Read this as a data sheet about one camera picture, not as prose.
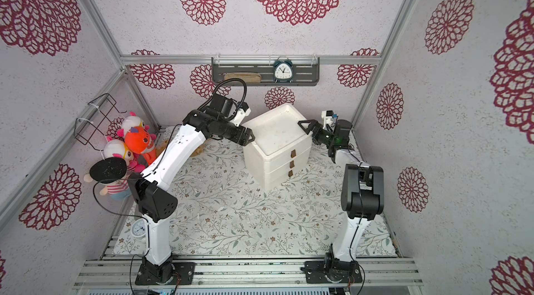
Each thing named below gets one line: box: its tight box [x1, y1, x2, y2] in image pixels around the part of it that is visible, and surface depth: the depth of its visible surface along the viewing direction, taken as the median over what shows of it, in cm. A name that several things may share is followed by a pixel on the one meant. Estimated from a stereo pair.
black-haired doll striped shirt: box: [83, 157, 133, 201], surface depth 78 cm
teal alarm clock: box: [273, 56, 294, 84], surface depth 92 cm
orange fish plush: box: [125, 125, 157, 165], surface depth 91 cm
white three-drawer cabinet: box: [241, 103, 313, 190], surface depth 88 cm
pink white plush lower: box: [103, 139, 146, 173], surface depth 87 cm
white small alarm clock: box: [130, 217, 148, 243], surface depth 81 cm
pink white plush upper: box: [117, 111, 145, 138], surface depth 96 cm
